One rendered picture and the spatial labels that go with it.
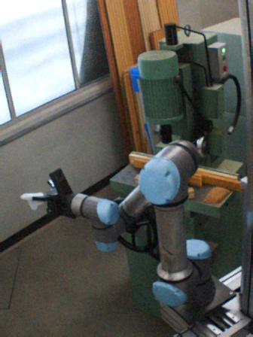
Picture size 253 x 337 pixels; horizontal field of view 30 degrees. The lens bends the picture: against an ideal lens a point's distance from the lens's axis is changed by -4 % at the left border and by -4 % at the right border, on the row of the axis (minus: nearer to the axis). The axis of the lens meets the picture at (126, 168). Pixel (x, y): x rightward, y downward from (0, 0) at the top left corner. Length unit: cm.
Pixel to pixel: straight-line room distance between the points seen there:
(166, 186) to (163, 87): 88
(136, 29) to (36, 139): 119
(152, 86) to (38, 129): 154
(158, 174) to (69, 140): 245
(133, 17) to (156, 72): 181
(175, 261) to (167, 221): 15
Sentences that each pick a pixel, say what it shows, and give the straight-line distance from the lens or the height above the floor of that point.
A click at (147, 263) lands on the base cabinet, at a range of 258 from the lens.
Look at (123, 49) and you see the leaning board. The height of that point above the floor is 115.
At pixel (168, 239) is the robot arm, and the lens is 143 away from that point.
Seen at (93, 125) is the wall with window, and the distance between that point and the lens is 384.
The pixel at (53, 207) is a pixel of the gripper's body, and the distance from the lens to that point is 168.
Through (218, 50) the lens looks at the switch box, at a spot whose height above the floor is 146.
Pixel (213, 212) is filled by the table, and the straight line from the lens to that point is 213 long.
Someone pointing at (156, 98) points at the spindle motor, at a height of 133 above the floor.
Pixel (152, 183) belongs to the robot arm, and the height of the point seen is 141.
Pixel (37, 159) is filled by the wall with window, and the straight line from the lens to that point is 354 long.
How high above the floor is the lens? 208
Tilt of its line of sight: 28 degrees down
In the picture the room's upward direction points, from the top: 8 degrees counter-clockwise
